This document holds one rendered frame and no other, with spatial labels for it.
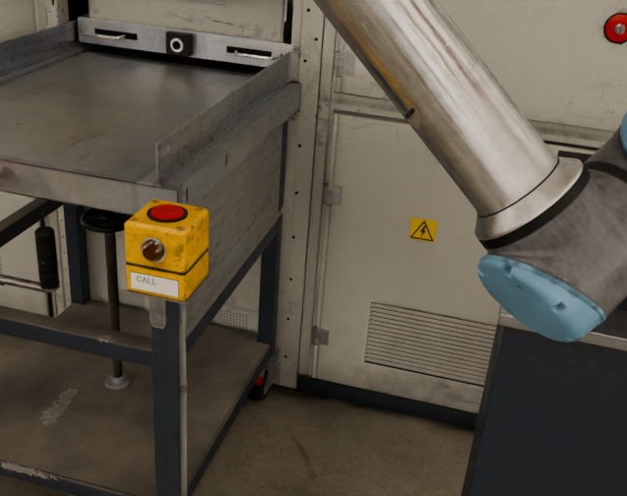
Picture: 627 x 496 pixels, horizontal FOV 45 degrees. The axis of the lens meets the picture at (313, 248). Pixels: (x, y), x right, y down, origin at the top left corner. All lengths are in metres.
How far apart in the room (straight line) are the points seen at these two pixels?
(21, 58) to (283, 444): 1.09
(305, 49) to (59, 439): 1.00
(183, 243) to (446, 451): 1.24
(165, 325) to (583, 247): 0.52
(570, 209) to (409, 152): 0.89
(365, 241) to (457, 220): 0.23
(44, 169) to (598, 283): 0.83
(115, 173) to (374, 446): 1.06
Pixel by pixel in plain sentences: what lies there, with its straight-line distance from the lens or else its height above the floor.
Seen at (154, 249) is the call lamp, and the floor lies 0.88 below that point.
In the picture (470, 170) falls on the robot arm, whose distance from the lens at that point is 0.89.
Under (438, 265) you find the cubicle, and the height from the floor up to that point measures 0.47.
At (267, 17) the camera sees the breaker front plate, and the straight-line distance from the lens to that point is 1.82.
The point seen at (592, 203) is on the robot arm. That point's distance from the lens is 0.92.
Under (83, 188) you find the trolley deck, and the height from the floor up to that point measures 0.82.
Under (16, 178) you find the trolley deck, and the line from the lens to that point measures 1.31.
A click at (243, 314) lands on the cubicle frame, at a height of 0.21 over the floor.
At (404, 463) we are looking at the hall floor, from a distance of 1.96.
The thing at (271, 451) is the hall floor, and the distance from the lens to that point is 1.95.
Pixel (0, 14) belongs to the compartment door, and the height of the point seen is 0.93.
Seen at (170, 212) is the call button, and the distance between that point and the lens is 0.95.
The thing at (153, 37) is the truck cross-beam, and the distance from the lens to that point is 1.92.
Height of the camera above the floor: 1.30
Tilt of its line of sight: 27 degrees down
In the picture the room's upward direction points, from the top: 5 degrees clockwise
